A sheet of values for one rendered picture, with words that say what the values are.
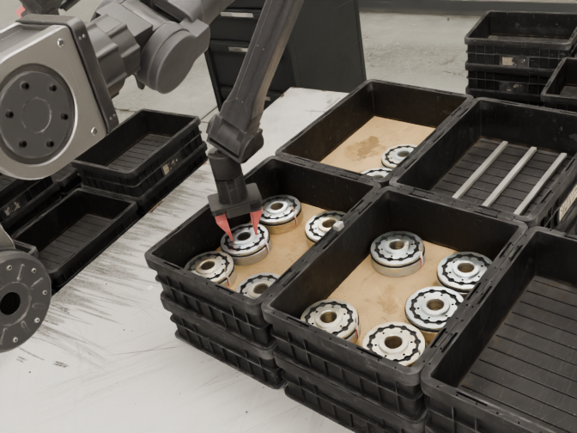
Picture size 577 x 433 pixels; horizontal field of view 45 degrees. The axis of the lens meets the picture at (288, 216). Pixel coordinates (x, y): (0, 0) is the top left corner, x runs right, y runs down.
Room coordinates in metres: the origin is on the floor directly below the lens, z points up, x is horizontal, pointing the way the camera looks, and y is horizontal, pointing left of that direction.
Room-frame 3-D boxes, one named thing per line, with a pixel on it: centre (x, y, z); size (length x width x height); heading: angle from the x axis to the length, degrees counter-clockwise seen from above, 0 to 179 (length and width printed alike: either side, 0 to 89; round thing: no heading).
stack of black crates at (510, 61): (2.51, -1.06, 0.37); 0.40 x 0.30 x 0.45; 52
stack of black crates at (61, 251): (1.94, 0.73, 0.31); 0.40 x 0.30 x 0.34; 142
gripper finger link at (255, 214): (1.16, 0.09, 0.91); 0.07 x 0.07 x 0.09; 7
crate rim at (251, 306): (1.11, 0.05, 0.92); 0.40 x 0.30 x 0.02; 134
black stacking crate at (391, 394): (0.89, -0.16, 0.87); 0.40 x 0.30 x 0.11; 134
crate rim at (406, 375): (0.89, -0.16, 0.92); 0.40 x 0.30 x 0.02; 134
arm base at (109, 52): (0.71, 0.17, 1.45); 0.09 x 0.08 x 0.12; 52
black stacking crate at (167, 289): (1.11, 0.05, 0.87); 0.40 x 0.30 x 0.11; 134
